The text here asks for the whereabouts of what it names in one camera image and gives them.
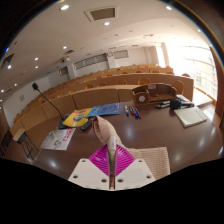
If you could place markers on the blue booklet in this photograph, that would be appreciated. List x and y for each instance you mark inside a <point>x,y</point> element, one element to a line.
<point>105,109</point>

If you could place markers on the beige towel with red stripes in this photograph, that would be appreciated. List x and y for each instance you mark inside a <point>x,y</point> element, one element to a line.
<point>105,130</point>

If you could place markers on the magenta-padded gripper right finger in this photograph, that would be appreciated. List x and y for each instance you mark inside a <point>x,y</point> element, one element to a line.
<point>136,173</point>

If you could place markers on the wooden desk organizer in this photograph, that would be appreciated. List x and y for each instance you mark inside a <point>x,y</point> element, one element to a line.
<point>154,93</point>

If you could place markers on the black remote control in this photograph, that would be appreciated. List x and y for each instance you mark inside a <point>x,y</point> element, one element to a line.
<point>86,124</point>

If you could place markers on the black handheld microphone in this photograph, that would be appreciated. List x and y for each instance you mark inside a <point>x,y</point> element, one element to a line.
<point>180,104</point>

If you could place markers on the white notepad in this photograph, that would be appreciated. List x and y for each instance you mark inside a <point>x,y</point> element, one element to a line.
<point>190,116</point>

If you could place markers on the blue marker pen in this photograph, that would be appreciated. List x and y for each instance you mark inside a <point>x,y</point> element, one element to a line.
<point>135,112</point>
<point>126,110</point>

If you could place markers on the square ceiling vent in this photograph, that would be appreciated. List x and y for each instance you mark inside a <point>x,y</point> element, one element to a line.
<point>101,13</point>

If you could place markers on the large bright window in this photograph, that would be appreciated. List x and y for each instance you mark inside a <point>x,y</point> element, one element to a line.
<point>195,66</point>

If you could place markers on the red marker pen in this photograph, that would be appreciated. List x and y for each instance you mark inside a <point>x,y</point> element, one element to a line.
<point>137,112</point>
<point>131,110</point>

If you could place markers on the black gooseneck desk microphone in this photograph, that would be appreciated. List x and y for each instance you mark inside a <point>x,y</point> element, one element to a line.
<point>50,101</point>

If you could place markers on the white paper with red print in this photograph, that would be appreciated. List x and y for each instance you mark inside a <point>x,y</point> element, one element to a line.
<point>58,138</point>

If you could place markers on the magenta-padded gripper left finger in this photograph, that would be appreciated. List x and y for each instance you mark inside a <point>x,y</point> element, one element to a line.
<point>87,173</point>

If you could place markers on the wooden lecture hall seat rows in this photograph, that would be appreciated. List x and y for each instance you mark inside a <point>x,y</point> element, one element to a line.
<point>96,96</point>

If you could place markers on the round ceiling lights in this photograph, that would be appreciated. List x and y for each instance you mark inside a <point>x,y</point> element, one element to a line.
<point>64,7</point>

